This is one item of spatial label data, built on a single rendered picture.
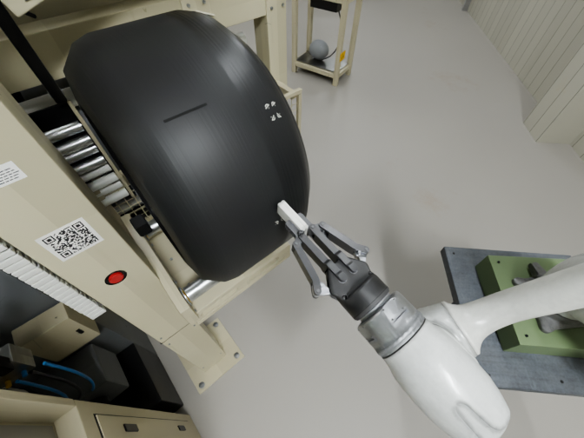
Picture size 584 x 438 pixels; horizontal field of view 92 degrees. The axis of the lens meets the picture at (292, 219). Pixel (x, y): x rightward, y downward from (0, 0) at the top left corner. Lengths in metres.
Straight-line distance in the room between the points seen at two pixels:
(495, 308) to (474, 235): 1.75
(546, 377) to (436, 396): 0.84
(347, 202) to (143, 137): 1.86
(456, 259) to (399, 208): 1.03
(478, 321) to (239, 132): 0.52
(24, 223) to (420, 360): 0.62
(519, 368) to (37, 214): 1.30
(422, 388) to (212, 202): 0.39
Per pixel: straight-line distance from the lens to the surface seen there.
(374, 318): 0.45
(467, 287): 1.28
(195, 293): 0.84
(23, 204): 0.59
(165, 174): 0.46
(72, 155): 1.03
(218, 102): 0.49
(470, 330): 0.61
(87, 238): 0.66
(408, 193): 2.39
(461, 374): 0.47
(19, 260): 0.68
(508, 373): 1.22
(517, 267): 1.30
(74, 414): 0.90
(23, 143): 0.54
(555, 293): 0.59
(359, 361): 1.72
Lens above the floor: 1.66
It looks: 54 degrees down
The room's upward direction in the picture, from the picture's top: straight up
